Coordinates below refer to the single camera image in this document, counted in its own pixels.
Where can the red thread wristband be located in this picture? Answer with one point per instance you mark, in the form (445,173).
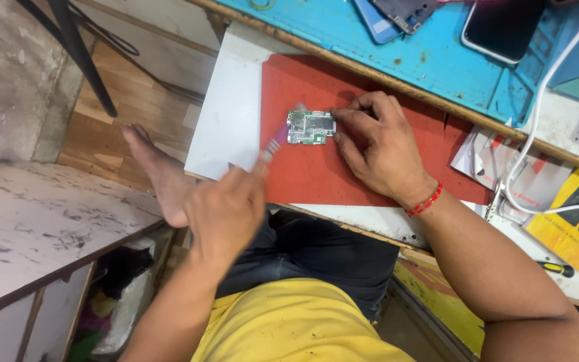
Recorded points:
(426,202)

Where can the white marbled side table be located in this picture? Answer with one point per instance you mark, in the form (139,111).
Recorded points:
(43,231)

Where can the person's right hand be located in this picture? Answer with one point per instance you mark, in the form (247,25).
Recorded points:
(387,151)

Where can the grey phone frame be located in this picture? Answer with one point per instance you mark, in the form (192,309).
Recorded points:
(407,15)

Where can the white plastic bag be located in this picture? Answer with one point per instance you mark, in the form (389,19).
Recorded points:
(128,311)

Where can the blue repair mat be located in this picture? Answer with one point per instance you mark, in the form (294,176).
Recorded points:
(430,50)

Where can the person's left fingers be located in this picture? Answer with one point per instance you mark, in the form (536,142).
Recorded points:
(250,176)

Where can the black smartphone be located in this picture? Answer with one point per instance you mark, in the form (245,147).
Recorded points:
(503,27)

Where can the person's bare foot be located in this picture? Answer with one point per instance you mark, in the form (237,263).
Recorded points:
(161,171)

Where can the black bag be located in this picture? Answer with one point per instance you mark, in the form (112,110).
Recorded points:
(123,269)

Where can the person's yellow shirt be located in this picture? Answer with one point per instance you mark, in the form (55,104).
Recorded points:
(289,327)

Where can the white printed packet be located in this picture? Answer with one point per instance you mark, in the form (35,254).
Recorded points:
(485,156)

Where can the person's left hand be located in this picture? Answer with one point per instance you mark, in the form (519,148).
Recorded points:
(221,211)

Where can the person's dark jeans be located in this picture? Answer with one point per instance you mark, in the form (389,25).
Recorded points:
(319,256)

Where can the green rubber band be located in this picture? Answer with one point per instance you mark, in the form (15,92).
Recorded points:
(262,5)

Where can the yellow cardboard box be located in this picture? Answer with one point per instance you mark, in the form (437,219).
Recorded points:
(571,236)

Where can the metal bracket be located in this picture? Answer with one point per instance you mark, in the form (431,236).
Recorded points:
(494,201)

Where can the green phone circuit board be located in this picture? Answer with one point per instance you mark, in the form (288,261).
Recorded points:
(310,127)

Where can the purple cleaning brush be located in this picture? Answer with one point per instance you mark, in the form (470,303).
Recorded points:
(280,134)

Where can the white board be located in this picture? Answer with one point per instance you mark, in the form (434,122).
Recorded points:
(229,110)

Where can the yellow black screwdriver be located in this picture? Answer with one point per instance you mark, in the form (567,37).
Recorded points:
(558,269)

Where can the blue phone back cover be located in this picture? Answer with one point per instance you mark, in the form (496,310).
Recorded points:
(372,22)

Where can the black stool leg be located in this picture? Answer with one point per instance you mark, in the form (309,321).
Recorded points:
(81,55)

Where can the yellow painted drawer front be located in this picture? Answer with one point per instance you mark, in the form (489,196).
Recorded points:
(435,301)

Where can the red work mat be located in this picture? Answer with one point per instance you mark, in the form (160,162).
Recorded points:
(314,171)

